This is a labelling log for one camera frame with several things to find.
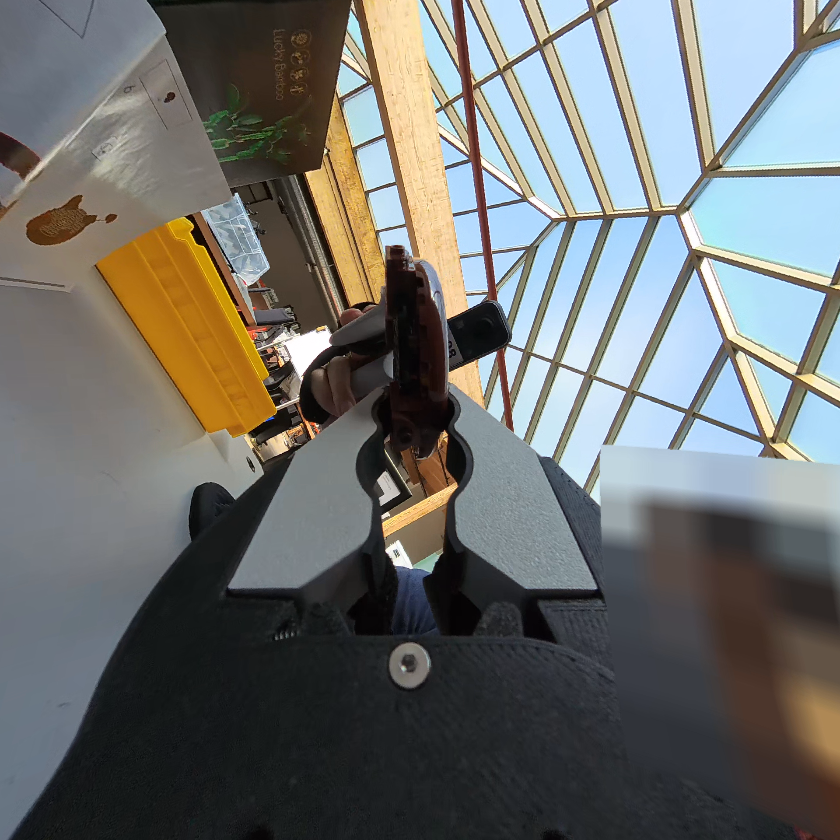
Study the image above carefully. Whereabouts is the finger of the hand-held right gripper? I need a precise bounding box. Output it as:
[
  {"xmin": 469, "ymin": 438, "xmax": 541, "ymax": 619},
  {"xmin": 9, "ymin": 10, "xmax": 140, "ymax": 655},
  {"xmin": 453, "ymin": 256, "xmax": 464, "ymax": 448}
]
[{"xmin": 413, "ymin": 259, "xmax": 454, "ymax": 371}]

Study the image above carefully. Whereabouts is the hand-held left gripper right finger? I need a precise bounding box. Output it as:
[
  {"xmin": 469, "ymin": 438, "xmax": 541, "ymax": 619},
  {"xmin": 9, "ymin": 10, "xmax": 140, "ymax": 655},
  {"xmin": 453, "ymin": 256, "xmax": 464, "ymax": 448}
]
[{"xmin": 440, "ymin": 386, "xmax": 601, "ymax": 618}]

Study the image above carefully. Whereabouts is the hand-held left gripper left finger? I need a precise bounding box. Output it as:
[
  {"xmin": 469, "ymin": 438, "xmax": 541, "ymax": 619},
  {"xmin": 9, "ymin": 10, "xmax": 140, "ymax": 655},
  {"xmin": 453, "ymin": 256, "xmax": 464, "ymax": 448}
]
[{"xmin": 226, "ymin": 387, "xmax": 396, "ymax": 618}]

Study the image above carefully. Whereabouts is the brown and black brick assembly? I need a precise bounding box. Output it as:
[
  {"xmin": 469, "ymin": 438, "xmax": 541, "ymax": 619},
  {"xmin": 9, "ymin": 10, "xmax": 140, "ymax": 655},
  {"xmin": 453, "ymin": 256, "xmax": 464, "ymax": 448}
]
[{"xmin": 382, "ymin": 245, "xmax": 455, "ymax": 459}]

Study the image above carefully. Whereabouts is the grey desk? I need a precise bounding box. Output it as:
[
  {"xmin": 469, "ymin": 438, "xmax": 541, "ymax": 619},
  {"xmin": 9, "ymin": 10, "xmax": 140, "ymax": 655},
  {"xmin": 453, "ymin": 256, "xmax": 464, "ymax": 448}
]
[{"xmin": 0, "ymin": 262, "xmax": 296, "ymax": 840}]

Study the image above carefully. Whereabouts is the person's right hand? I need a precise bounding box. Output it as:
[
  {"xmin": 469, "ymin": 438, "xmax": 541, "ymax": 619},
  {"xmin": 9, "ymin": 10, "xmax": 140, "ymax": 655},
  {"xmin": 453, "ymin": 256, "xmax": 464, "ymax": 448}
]
[{"xmin": 308, "ymin": 304, "xmax": 395, "ymax": 421}]

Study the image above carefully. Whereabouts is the red pipe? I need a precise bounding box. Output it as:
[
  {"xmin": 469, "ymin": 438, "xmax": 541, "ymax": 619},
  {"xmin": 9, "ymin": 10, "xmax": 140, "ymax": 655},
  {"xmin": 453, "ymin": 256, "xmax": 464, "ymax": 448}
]
[{"xmin": 450, "ymin": 0, "xmax": 515, "ymax": 432}]

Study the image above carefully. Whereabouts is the clear plastic organizer box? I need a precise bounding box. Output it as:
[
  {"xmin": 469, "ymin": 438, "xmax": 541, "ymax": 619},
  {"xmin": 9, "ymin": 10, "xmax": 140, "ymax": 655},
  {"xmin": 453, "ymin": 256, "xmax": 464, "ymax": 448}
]
[{"xmin": 199, "ymin": 192, "xmax": 271, "ymax": 287}]

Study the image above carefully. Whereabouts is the yellow plastic bin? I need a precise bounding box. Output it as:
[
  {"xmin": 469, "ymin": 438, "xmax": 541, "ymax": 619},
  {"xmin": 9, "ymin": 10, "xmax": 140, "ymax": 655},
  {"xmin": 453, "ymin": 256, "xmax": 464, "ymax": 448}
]
[{"xmin": 96, "ymin": 217, "xmax": 278, "ymax": 438}]

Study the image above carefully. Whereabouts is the dark box with plant print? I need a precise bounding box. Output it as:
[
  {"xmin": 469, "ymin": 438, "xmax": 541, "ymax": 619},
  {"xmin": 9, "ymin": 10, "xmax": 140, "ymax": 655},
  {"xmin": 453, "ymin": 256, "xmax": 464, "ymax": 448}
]
[{"xmin": 152, "ymin": 0, "xmax": 353, "ymax": 189}]

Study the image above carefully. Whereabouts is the white parts sheet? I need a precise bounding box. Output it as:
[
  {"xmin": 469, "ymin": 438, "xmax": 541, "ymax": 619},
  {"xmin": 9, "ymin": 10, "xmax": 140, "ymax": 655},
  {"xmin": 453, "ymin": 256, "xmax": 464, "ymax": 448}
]
[{"xmin": 0, "ymin": 0, "xmax": 235, "ymax": 290}]

